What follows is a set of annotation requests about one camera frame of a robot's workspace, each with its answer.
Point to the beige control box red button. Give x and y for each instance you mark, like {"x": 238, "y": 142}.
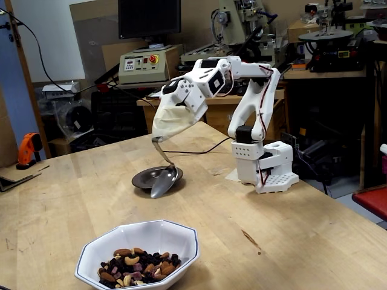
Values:
{"x": 142, "y": 72}

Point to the black storage crate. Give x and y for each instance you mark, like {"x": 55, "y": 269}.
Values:
{"x": 118, "y": 114}

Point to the black spool in bag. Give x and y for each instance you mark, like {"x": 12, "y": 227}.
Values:
{"x": 78, "y": 119}

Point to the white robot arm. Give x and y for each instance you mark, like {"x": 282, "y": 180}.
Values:
{"x": 278, "y": 160}

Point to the wooden workbench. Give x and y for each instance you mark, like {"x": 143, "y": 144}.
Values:
{"x": 217, "y": 117}

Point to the nuts and dried fruit mix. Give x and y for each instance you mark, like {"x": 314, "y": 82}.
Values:
{"x": 142, "y": 267}

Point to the black monitor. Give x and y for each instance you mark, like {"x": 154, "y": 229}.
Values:
{"x": 148, "y": 18}

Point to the beige masking tape piece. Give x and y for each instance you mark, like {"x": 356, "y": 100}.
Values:
{"x": 232, "y": 176}

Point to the flat cardboard pieces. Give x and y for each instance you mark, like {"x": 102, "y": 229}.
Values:
{"x": 15, "y": 178}

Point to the brown plate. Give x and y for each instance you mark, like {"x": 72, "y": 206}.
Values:
{"x": 142, "y": 178}

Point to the metal spoon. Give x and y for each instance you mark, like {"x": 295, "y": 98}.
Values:
{"x": 164, "y": 182}

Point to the white plastic box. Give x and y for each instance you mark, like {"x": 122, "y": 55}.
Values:
{"x": 60, "y": 89}

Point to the beige masking tape wrap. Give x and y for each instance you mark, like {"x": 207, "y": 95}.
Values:
{"x": 169, "y": 127}

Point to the orange black hand tool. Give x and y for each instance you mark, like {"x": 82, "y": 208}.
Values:
{"x": 28, "y": 145}

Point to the black scroll saw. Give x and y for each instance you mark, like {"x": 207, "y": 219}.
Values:
{"x": 332, "y": 57}

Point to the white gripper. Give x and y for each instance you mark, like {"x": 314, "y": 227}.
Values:
{"x": 185, "y": 94}

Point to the white bowl blue rim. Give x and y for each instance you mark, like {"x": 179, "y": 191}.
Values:
{"x": 142, "y": 235}

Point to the blue door wooden frame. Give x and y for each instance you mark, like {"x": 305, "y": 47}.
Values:
{"x": 15, "y": 90}

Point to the beige milling machine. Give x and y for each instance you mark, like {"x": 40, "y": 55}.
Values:
{"x": 236, "y": 24}

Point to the cardboard box on shelf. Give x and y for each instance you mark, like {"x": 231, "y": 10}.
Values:
{"x": 302, "y": 30}

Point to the red chair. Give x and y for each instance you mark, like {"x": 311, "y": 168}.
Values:
{"x": 372, "y": 202}

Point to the white paper sheet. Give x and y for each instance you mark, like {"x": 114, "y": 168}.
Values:
{"x": 152, "y": 96}

